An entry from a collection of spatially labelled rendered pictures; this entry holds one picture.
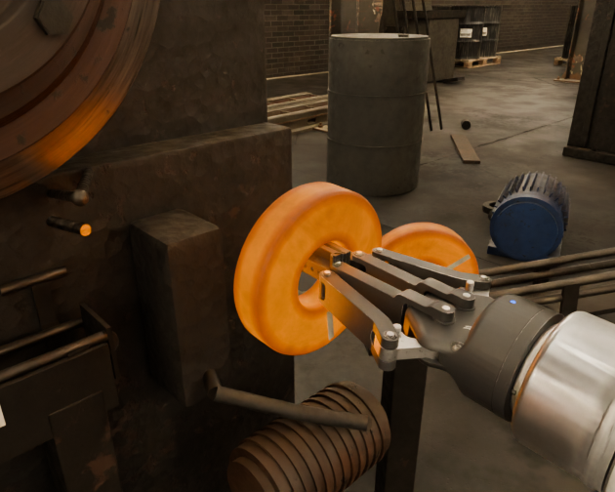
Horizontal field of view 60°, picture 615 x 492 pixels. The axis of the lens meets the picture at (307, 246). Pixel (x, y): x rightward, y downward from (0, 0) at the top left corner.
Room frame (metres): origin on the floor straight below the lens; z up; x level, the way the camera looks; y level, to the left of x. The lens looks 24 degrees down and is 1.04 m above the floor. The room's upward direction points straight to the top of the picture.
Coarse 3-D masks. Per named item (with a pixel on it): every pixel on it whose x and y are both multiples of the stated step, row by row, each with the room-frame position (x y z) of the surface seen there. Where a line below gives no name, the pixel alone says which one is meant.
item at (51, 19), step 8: (40, 0) 0.40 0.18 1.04; (48, 0) 0.40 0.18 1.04; (56, 0) 0.40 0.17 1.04; (40, 8) 0.40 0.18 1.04; (48, 8) 0.40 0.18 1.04; (56, 8) 0.40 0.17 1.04; (64, 8) 0.41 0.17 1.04; (40, 16) 0.40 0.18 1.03; (48, 16) 0.40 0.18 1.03; (56, 16) 0.40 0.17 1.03; (64, 16) 0.41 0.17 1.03; (40, 24) 0.40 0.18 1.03; (48, 24) 0.40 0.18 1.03; (56, 24) 0.40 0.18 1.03; (64, 24) 0.41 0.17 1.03; (48, 32) 0.40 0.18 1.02; (56, 32) 0.40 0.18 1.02; (64, 32) 0.41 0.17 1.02
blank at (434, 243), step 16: (416, 224) 0.64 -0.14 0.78; (432, 224) 0.64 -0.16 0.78; (384, 240) 0.63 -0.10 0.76; (400, 240) 0.62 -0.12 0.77; (416, 240) 0.62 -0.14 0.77; (432, 240) 0.62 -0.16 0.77; (448, 240) 0.62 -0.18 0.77; (416, 256) 0.62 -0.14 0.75; (432, 256) 0.62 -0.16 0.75; (448, 256) 0.62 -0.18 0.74; (464, 256) 0.62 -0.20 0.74
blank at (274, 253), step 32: (288, 192) 0.41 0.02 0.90; (320, 192) 0.41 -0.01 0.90; (352, 192) 0.43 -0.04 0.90; (256, 224) 0.39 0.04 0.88; (288, 224) 0.38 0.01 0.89; (320, 224) 0.40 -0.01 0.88; (352, 224) 0.43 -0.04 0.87; (256, 256) 0.37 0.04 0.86; (288, 256) 0.38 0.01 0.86; (256, 288) 0.36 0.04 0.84; (288, 288) 0.38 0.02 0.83; (256, 320) 0.36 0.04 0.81; (288, 320) 0.38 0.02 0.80; (320, 320) 0.41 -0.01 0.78; (288, 352) 0.38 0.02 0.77
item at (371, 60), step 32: (352, 64) 3.05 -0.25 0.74; (384, 64) 3.00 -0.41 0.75; (416, 64) 3.06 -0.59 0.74; (352, 96) 3.04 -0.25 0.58; (384, 96) 3.00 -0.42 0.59; (416, 96) 3.08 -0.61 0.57; (352, 128) 3.04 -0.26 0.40; (384, 128) 3.00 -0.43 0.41; (416, 128) 3.10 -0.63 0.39; (352, 160) 3.04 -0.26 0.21; (384, 160) 3.00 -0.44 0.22; (416, 160) 3.12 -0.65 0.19; (384, 192) 3.00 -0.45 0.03
